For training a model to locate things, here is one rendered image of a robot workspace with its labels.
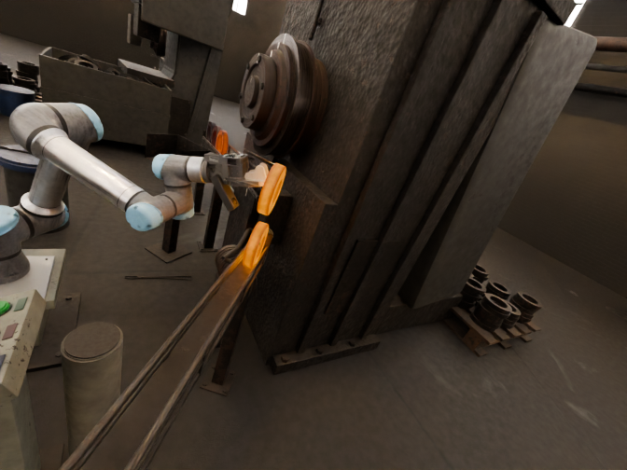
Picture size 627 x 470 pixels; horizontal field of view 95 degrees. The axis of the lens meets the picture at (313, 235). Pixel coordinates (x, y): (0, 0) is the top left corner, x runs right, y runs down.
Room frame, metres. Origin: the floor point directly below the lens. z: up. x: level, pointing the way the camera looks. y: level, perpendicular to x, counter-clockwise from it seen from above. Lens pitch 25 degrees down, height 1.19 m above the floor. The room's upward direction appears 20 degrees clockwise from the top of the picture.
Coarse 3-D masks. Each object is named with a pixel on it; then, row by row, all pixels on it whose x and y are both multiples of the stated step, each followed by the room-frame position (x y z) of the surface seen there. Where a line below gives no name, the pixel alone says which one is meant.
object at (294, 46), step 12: (288, 36) 1.26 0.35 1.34; (300, 48) 1.22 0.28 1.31; (300, 60) 1.16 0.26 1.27; (300, 72) 1.13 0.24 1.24; (312, 72) 1.18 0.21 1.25; (300, 84) 1.13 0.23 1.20; (312, 84) 1.17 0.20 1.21; (300, 96) 1.13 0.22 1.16; (300, 108) 1.13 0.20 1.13; (288, 120) 1.11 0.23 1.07; (300, 120) 1.14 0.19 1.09; (288, 132) 1.14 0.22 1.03; (276, 144) 1.15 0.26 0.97; (288, 144) 1.17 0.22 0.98
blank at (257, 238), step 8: (264, 224) 0.82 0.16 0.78; (256, 232) 0.77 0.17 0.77; (264, 232) 0.80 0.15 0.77; (248, 240) 0.75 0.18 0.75; (256, 240) 0.75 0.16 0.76; (264, 240) 0.85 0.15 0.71; (248, 248) 0.74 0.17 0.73; (256, 248) 0.74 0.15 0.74; (248, 256) 0.74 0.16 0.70; (256, 256) 0.77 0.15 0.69; (248, 264) 0.74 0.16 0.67
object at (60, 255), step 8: (56, 256) 0.86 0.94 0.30; (64, 256) 0.89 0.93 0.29; (56, 264) 0.83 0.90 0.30; (56, 272) 0.79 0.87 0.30; (56, 280) 0.76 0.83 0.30; (48, 288) 0.71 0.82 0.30; (56, 288) 0.72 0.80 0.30; (48, 296) 0.68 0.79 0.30; (56, 296) 0.71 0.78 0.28; (48, 304) 0.67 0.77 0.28
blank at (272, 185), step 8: (272, 168) 0.78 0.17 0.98; (280, 168) 0.79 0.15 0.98; (272, 176) 0.76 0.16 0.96; (280, 176) 0.77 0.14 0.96; (264, 184) 0.74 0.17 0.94; (272, 184) 0.75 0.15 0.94; (280, 184) 0.84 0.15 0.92; (264, 192) 0.74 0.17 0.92; (272, 192) 0.74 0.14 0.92; (264, 200) 0.74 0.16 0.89; (272, 200) 0.81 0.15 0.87; (264, 208) 0.74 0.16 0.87; (272, 208) 0.84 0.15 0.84
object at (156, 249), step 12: (156, 144) 1.55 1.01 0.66; (168, 144) 1.62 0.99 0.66; (180, 144) 1.67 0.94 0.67; (192, 144) 1.64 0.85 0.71; (192, 156) 1.48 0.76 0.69; (168, 228) 1.51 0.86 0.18; (168, 240) 1.50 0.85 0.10; (156, 252) 1.47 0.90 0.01; (168, 252) 1.50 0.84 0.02; (180, 252) 1.56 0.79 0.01
